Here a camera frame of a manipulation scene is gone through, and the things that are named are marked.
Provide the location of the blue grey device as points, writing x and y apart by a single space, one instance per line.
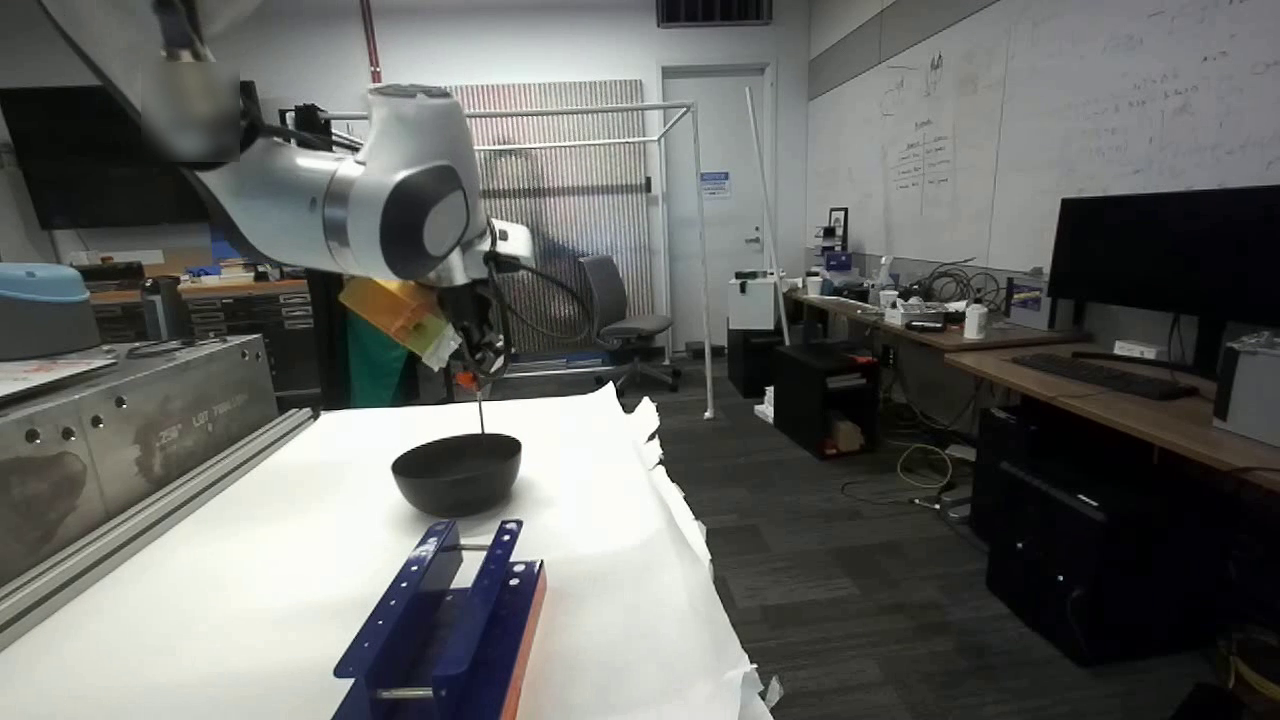
46 311

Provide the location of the black computer tower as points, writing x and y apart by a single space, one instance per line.
1093 547

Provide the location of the large white paper sheet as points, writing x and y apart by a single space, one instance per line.
214 586

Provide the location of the green container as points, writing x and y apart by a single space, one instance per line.
373 363

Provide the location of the blue tool rack orange base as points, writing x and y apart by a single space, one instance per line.
445 620

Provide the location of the white cup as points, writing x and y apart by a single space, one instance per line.
974 322

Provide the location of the white computer box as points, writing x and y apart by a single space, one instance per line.
1248 389

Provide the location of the blue door sign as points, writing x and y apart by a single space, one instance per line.
714 176

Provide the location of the black cabinet under desk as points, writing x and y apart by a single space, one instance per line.
826 400

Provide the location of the wooden office desk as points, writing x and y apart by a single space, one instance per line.
1144 422

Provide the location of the black bowl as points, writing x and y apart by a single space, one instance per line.
458 476

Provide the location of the black keyboard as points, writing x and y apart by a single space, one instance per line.
1106 372

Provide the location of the ceiling air vent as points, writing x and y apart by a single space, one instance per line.
714 10

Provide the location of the yellow orange box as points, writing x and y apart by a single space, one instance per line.
398 318

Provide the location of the silver Franka robot arm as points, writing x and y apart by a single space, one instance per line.
306 186

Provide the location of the white door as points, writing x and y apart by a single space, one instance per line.
721 212

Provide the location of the black wall device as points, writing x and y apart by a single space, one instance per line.
839 231

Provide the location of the grey office chair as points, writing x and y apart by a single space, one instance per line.
626 326

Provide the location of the white pipe frame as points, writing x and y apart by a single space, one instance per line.
693 241

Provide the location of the cluttered wooden desk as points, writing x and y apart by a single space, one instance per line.
920 330

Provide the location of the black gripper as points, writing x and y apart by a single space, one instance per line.
477 322

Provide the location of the grey metal table base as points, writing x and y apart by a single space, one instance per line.
123 441

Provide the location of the black computer monitor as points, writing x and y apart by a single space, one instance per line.
1172 263

